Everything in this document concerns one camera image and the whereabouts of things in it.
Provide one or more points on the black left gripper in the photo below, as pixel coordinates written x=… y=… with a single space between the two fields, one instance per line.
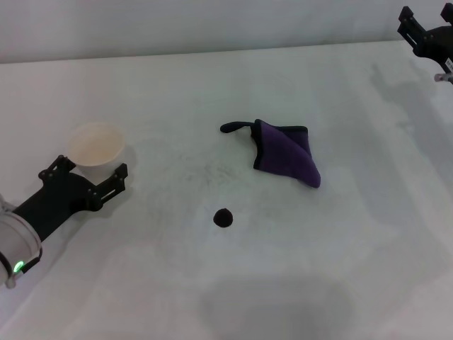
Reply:
x=56 y=202

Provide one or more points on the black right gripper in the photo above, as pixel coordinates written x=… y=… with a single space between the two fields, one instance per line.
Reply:
x=437 y=42

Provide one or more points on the white paper cup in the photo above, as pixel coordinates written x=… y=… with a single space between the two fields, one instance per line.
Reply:
x=95 y=145

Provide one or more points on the purple rag with black trim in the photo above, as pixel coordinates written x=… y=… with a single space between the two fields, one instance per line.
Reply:
x=279 y=156

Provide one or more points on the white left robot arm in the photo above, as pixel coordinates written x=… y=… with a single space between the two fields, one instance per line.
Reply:
x=16 y=244

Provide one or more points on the black water stain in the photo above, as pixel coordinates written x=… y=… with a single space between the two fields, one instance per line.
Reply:
x=223 y=217

